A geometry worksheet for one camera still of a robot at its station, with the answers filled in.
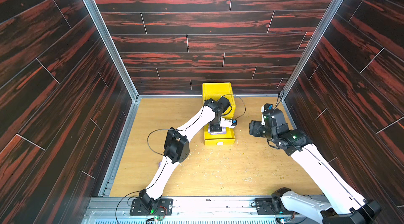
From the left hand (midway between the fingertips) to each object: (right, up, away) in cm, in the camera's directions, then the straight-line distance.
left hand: (217, 127), depth 93 cm
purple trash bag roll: (+3, -3, -3) cm, 5 cm away
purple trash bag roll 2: (-27, -12, -29) cm, 41 cm away
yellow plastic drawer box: (-1, +22, +1) cm, 22 cm away
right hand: (+19, +3, -17) cm, 26 cm away
